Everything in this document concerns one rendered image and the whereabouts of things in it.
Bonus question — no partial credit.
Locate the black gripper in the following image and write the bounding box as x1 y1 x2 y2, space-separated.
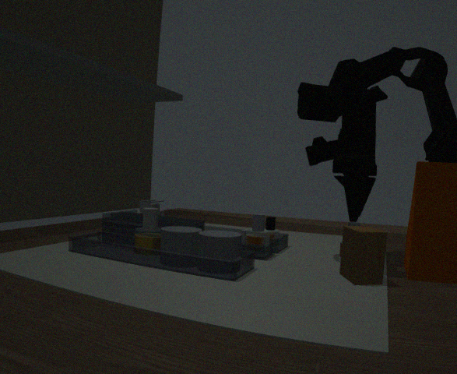
332 122 377 222

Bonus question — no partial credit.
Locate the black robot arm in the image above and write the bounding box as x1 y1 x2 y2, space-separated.
297 47 457 166

